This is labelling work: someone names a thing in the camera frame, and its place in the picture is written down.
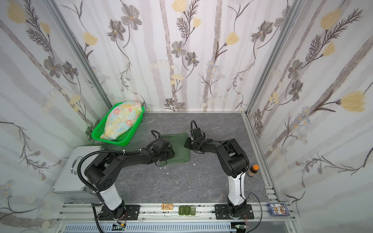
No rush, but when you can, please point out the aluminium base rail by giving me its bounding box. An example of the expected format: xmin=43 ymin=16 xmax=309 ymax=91
xmin=55 ymin=203 xmax=296 ymax=223

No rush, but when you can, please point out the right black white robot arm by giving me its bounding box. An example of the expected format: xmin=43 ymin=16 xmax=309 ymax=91
xmin=185 ymin=127 xmax=250 ymax=218

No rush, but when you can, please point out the green skirt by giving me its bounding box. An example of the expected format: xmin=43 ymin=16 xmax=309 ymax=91
xmin=159 ymin=133 xmax=190 ymax=166

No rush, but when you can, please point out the green plastic basket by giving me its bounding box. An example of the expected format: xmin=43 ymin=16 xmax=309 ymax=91
xmin=91 ymin=101 xmax=145 ymax=146

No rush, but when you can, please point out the small wooden tag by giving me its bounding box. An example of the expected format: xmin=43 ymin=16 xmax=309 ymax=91
xmin=161 ymin=203 xmax=173 ymax=211

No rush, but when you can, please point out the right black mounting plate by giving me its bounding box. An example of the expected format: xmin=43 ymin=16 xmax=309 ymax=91
xmin=214 ymin=204 xmax=254 ymax=220

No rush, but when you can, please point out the white vented cable duct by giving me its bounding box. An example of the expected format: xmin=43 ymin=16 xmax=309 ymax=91
xmin=62 ymin=222 xmax=237 ymax=233

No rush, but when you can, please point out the green tag block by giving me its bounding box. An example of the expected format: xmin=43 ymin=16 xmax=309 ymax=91
xmin=178 ymin=205 xmax=196 ymax=216

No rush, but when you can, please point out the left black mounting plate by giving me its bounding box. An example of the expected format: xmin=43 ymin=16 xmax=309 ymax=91
xmin=124 ymin=205 xmax=141 ymax=221

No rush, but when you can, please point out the silver aluminium case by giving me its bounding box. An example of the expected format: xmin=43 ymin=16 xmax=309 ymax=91
xmin=52 ymin=146 xmax=103 ymax=200

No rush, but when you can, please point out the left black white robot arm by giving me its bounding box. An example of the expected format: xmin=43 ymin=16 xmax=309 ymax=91
xmin=77 ymin=137 xmax=175 ymax=220

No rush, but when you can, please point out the black mounting plate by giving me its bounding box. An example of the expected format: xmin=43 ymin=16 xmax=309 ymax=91
xmin=214 ymin=204 xmax=254 ymax=220
xmin=124 ymin=205 xmax=141 ymax=221

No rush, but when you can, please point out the floral pastel skirt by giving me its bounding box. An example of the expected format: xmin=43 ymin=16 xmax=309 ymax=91
xmin=100 ymin=101 xmax=142 ymax=141

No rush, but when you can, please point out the blue patterned card box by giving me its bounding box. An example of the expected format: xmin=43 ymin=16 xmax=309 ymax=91
xmin=267 ymin=203 xmax=290 ymax=216

